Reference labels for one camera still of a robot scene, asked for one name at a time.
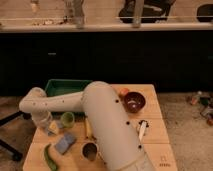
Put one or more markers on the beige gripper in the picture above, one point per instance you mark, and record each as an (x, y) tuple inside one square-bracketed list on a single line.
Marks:
[(54, 127)]

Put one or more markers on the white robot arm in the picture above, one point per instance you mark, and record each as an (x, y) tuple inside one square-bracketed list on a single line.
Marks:
[(118, 141)]

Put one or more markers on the grey towel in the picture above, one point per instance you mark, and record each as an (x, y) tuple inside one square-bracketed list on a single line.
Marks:
[(60, 126)]

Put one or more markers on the purple bowl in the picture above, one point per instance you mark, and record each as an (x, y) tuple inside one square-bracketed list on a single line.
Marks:
[(134, 102)]

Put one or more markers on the green cup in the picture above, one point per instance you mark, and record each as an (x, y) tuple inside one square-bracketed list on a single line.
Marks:
[(67, 119)]

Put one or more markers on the blue sponge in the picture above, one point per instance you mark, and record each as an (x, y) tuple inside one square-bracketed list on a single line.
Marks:
[(64, 143)]

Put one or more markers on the yellow corn stick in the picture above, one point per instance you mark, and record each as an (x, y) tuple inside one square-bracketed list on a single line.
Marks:
[(88, 129)]

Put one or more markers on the green plastic tray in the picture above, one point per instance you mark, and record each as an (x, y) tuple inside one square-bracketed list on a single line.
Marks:
[(55, 87)]

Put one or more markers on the metal cup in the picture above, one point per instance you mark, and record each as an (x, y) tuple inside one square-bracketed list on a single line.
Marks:
[(90, 151)]

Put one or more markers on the small orange fruit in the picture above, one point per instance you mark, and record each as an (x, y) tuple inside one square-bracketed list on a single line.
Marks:
[(123, 92)]

